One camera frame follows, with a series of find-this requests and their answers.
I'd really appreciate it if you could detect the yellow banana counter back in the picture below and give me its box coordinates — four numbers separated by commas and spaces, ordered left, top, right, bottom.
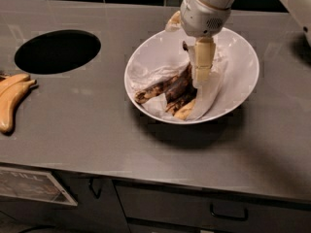
0, 74, 30, 95

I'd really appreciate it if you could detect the black drawer handle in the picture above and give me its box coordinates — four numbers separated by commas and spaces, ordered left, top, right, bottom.
209, 204, 249, 221

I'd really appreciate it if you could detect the dark overripe banana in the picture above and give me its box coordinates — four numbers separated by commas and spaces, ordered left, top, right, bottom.
164, 64, 196, 103

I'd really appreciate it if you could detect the grey drawer front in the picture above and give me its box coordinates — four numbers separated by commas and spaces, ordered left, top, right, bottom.
115, 182, 311, 233

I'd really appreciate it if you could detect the brown spotted banana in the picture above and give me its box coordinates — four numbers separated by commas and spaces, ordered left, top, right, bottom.
134, 75, 179, 104
165, 90, 197, 115

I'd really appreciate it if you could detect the brown spotted banana left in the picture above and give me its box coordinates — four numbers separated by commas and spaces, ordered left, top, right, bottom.
134, 75, 179, 104

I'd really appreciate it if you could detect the white paper napkin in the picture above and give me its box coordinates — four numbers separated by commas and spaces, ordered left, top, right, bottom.
124, 42, 227, 124

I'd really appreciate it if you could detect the black cabinet door handle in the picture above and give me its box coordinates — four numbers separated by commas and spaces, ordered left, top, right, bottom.
88, 178, 102, 199

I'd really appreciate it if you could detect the yellow banana counter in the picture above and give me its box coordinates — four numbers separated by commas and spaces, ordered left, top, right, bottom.
0, 74, 30, 95
0, 80, 36, 133

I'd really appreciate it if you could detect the yellow banana bowl bottom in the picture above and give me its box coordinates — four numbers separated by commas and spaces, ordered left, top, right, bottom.
174, 99, 195, 120

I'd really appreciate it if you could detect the framed sign on cabinet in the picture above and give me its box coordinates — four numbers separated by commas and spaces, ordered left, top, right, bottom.
0, 166, 78, 206

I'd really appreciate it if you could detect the round counter trash opening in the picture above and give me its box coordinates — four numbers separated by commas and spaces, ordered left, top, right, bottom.
15, 29, 101, 75

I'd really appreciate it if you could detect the white bowl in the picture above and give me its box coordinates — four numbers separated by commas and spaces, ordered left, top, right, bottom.
124, 28, 259, 124

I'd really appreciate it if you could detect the brown spotted banana lower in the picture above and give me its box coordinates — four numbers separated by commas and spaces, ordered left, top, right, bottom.
165, 90, 197, 115

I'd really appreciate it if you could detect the yellow banana counter front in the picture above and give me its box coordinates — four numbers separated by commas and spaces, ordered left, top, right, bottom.
0, 80, 36, 133

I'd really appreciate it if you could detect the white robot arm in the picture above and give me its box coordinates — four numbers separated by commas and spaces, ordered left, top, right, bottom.
166, 0, 311, 67

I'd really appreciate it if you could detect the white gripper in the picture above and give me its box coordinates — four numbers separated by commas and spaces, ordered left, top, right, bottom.
165, 0, 231, 88

